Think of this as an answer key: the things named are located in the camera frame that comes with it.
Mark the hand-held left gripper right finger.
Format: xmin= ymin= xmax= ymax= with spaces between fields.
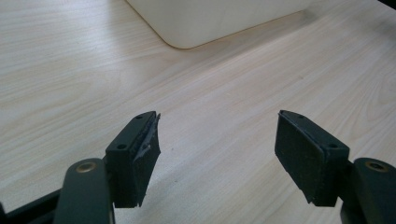
xmin=274 ymin=109 xmax=350 ymax=208

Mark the white plastic container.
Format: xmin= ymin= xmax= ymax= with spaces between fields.
xmin=125 ymin=0 xmax=318 ymax=50

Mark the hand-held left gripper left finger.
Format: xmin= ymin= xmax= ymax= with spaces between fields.
xmin=105 ymin=110 xmax=162 ymax=209

